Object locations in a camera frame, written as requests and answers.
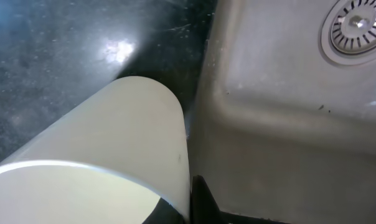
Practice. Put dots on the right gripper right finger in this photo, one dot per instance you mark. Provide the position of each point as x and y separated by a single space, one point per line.
203 205

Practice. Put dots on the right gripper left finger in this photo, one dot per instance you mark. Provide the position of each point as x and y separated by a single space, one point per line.
166 214

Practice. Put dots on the white cup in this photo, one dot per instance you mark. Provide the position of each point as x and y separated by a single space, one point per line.
113 130

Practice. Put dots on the steel sink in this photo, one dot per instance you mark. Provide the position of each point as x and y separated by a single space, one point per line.
284 93

